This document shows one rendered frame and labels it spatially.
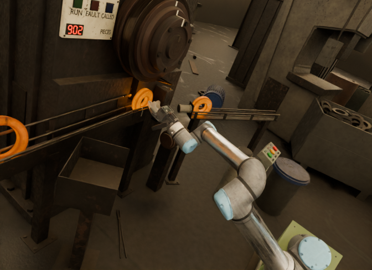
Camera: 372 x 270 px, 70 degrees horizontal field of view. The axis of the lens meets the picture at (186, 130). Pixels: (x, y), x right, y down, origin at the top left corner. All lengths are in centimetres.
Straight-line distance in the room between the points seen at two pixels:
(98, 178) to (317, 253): 109
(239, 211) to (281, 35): 318
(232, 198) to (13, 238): 118
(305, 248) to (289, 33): 298
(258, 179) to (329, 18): 296
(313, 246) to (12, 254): 149
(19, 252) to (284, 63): 348
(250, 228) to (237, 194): 18
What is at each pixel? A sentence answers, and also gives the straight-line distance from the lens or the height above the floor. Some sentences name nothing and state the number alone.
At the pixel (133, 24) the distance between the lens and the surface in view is 127.
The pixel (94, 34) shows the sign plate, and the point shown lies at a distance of 130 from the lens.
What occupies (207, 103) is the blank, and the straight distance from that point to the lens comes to 190.
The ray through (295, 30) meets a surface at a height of 136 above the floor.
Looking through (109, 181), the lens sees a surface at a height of 60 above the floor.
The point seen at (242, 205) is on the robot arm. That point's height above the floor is 75.
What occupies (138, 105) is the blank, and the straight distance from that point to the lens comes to 156.
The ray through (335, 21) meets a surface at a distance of 379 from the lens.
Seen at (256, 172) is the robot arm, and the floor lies 87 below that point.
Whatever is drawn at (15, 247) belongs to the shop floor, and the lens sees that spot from 172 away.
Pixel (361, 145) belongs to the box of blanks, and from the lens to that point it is 335.
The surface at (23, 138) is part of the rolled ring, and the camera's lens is 122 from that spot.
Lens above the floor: 140
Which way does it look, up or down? 27 degrees down
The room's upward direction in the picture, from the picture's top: 22 degrees clockwise
